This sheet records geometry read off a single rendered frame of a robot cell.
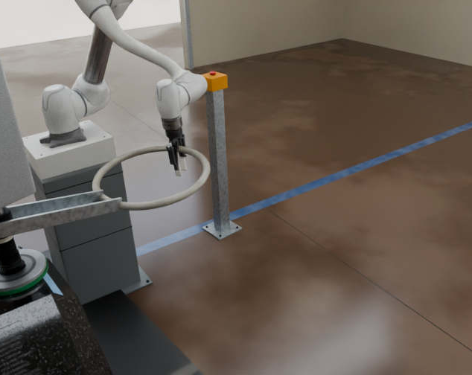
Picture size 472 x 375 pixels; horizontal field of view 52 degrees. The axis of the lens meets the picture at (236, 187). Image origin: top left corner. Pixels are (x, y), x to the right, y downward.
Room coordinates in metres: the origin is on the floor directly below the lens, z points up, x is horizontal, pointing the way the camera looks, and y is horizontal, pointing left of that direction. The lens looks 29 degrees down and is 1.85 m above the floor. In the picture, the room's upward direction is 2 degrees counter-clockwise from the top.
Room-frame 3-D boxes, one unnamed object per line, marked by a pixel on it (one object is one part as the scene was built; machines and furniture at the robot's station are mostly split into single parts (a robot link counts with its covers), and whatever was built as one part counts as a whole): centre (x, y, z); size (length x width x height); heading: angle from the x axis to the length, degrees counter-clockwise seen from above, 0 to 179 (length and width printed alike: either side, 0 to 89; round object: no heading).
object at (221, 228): (2.80, 0.11, 0.54); 0.20 x 0.20 x 1.09; 39
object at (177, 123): (2.00, 0.27, 1.10); 0.09 x 0.09 x 0.06
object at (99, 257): (2.32, 0.86, 0.40); 0.50 x 0.50 x 0.80; 32
